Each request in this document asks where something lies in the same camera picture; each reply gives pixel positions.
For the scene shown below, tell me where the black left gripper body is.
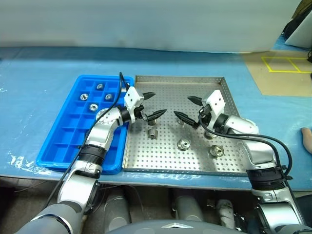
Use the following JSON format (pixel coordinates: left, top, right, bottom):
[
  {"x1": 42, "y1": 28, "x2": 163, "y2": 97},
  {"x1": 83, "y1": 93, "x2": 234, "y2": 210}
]
[{"x1": 133, "y1": 103, "x2": 150, "y2": 121}]

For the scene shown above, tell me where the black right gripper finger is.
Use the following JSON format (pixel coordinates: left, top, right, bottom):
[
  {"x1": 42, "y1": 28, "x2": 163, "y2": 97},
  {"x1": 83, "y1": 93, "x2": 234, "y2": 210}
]
[
  {"x1": 187, "y1": 96, "x2": 203, "y2": 106},
  {"x1": 173, "y1": 111, "x2": 199, "y2": 129}
]

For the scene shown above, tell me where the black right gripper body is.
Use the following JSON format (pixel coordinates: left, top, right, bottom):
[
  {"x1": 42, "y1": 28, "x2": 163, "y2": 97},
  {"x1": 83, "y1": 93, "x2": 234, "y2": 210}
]
[{"x1": 198, "y1": 104, "x2": 213, "y2": 127}]

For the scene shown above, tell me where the blue compartment tray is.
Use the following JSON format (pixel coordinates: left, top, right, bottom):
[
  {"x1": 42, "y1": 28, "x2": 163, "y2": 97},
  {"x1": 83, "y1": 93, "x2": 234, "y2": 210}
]
[{"x1": 36, "y1": 74, "x2": 135, "y2": 175}]

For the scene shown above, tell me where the person's bare hand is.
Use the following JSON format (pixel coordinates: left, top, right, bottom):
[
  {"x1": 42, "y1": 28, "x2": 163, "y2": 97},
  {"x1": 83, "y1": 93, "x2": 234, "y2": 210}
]
[{"x1": 301, "y1": 127, "x2": 312, "y2": 154}]

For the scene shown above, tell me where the perforated metal tray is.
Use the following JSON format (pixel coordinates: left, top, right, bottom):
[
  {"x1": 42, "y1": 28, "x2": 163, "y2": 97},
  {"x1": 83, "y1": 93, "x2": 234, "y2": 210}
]
[{"x1": 121, "y1": 75, "x2": 248, "y2": 176}]

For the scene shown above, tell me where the grey rounded cylinder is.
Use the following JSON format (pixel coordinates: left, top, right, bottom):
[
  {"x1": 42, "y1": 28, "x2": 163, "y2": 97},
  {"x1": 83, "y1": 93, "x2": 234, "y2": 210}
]
[
  {"x1": 174, "y1": 195, "x2": 205, "y2": 224},
  {"x1": 103, "y1": 187, "x2": 131, "y2": 230}
]

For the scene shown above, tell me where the white scuffed rounded object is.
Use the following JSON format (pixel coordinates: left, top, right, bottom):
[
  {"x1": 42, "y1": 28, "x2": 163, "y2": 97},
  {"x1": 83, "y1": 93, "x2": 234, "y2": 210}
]
[{"x1": 217, "y1": 199, "x2": 236, "y2": 229}]

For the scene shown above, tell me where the blue plastic floor sheet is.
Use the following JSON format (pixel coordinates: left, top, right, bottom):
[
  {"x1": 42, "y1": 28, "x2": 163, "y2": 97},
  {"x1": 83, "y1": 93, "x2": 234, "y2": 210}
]
[{"x1": 270, "y1": 35, "x2": 312, "y2": 52}]

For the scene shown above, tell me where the blue plastic table cover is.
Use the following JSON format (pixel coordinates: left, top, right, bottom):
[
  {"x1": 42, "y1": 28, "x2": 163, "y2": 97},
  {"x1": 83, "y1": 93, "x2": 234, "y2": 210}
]
[{"x1": 0, "y1": 46, "x2": 312, "y2": 191}]

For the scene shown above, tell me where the grey robot chest shell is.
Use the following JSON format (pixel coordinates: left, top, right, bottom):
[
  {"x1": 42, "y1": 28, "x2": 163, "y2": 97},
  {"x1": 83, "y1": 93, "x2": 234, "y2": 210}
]
[{"x1": 104, "y1": 218, "x2": 241, "y2": 234}]

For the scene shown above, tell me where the black bag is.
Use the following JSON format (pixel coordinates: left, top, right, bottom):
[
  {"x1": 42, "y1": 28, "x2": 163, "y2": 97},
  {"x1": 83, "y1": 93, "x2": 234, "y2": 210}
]
[{"x1": 282, "y1": 18, "x2": 303, "y2": 39}]

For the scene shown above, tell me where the white board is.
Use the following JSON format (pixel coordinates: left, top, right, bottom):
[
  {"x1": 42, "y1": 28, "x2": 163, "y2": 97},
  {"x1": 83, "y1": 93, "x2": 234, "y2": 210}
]
[{"x1": 284, "y1": 7, "x2": 312, "y2": 49}]

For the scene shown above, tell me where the olive green cloth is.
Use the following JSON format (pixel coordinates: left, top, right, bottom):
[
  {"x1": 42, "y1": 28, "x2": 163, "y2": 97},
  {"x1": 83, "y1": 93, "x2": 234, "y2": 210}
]
[{"x1": 292, "y1": 0, "x2": 312, "y2": 22}]

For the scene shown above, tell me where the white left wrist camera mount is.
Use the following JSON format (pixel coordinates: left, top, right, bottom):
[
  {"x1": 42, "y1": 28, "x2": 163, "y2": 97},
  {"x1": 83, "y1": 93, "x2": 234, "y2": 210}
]
[{"x1": 123, "y1": 86, "x2": 145, "y2": 122}]

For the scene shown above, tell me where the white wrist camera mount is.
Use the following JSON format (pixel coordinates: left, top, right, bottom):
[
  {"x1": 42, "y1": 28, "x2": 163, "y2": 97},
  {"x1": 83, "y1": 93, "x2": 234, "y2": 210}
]
[
  {"x1": 123, "y1": 86, "x2": 145, "y2": 122},
  {"x1": 202, "y1": 89, "x2": 227, "y2": 129}
]

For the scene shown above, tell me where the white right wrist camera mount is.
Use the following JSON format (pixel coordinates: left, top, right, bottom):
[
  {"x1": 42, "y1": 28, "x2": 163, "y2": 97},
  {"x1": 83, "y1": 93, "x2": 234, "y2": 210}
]
[{"x1": 202, "y1": 89, "x2": 227, "y2": 129}]

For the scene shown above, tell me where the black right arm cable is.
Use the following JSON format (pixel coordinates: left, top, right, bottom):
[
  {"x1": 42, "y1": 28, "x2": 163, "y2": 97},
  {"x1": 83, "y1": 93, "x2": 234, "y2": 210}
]
[{"x1": 198, "y1": 111, "x2": 294, "y2": 182}]

